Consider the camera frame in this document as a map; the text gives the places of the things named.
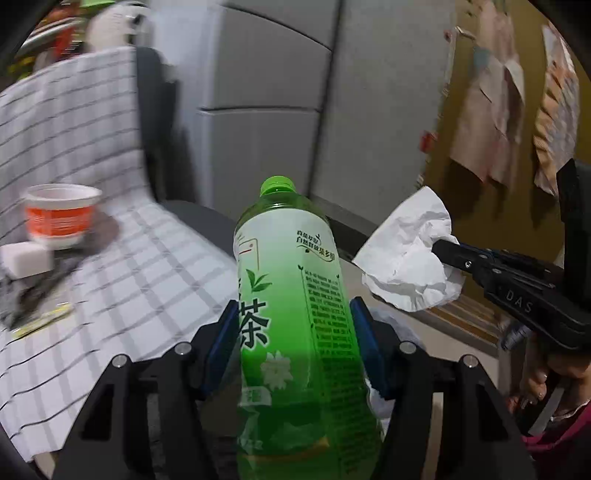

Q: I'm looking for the white grid cloth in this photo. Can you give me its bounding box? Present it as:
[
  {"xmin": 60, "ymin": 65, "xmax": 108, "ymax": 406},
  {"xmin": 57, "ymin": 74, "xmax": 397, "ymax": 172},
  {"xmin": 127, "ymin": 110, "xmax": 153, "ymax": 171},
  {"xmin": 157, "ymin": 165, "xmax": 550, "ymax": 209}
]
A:
[{"xmin": 0, "ymin": 45, "xmax": 242, "ymax": 462}]

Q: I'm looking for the white air fryer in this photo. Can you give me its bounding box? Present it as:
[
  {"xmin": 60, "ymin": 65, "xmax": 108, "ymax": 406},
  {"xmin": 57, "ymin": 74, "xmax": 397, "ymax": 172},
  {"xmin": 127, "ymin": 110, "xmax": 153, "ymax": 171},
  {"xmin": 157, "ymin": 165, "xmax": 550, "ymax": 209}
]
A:
[{"xmin": 84, "ymin": 1, "xmax": 152, "ymax": 52}]

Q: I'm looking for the right hand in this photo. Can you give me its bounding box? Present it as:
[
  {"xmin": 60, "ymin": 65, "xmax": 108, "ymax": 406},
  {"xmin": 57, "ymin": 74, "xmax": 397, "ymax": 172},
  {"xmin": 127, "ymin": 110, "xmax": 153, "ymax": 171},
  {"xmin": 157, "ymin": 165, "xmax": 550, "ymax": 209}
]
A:
[{"xmin": 507, "ymin": 335, "xmax": 590, "ymax": 415}]

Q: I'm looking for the orange white paper bowl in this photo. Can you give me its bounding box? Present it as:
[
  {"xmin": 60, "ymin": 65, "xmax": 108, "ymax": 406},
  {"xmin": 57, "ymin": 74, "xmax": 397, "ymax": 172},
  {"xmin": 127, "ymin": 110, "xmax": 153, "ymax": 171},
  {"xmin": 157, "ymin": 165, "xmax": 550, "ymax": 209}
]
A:
[{"xmin": 22, "ymin": 183, "xmax": 102, "ymax": 250}]

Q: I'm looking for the trash bin with bag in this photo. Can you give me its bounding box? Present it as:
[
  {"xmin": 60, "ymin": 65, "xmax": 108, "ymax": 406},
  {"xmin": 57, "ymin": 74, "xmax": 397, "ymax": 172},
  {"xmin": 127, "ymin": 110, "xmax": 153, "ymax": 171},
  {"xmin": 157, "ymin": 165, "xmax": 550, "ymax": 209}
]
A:
[{"xmin": 351, "ymin": 302, "xmax": 425, "ymax": 425}]

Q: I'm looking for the white tissue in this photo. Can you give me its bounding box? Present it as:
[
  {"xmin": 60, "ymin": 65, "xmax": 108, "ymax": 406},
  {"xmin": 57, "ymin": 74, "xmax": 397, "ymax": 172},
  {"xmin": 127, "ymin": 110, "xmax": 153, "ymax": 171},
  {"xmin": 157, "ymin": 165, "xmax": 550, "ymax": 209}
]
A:
[{"xmin": 353, "ymin": 186, "xmax": 465, "ymax": 312}]

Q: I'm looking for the silver refrigerator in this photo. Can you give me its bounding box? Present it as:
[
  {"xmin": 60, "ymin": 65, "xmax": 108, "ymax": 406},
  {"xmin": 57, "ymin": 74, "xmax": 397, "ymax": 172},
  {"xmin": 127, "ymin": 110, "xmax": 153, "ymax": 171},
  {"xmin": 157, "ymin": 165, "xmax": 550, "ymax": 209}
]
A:
[{"xmin": 150, "ymin": 1, "xmax": 456, "ymax": 233}]

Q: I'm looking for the white sponge block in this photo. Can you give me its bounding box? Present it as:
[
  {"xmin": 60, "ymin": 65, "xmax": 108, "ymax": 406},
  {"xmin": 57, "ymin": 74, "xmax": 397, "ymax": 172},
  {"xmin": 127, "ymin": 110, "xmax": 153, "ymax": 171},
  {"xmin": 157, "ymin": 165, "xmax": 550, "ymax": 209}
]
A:
[{"xmin": 1, "ymin": 241, "xmax": 54, "ymax": 280}]

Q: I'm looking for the hanging beige cloth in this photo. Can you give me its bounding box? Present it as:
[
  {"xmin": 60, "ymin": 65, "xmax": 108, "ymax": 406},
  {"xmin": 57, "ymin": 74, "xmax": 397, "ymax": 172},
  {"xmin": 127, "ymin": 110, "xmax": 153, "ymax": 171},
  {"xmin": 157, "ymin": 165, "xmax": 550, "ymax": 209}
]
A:
[{"xmin": 450, "ymin": 1, "xmax": 525, "ymax": 189}]

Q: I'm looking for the striped doormat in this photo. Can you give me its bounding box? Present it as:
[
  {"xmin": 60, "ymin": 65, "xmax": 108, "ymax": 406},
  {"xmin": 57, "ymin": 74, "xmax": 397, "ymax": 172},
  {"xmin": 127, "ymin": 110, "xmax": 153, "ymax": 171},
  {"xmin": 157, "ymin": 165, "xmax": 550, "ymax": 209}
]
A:
[{"xmin": 417, "ymin": 295, "xmax": 501, "ymax": 358}]

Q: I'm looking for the green tea bottle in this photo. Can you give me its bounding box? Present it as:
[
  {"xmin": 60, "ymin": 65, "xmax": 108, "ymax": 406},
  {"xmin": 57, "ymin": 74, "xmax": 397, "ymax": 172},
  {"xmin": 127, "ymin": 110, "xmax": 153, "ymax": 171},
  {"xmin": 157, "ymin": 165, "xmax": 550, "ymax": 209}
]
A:
[{"xmin": 233, "ymin": 176, "xmax": 382, "ymax": 479}]

